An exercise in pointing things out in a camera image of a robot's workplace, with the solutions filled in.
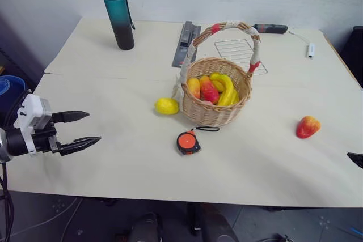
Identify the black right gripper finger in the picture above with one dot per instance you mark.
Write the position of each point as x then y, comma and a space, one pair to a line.
356, 159

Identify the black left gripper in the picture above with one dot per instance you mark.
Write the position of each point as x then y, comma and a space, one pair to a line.
42, 138

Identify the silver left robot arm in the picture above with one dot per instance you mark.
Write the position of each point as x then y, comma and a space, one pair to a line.
11, 144

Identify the blue round container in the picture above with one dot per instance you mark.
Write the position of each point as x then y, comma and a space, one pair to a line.
10, 94

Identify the yellow lemon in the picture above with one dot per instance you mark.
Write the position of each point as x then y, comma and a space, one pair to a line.
166, 106

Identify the orange black tape measure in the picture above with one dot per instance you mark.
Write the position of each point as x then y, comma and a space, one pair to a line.
187, 142

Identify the teal water bottle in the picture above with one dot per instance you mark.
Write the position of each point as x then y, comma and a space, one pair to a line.
120, 12

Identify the yellow orange mango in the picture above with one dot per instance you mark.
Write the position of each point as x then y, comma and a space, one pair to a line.
194, 86

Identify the grey metal bar tool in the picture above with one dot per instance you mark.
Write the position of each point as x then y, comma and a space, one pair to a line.
185, 46

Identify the yellow banana bunch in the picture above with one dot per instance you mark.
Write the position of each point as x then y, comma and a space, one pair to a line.
227, 91

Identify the black red handheld tool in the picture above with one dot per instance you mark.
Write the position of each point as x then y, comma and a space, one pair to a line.
270, 28

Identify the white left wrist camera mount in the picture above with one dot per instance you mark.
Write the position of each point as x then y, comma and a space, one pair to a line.
29, 111

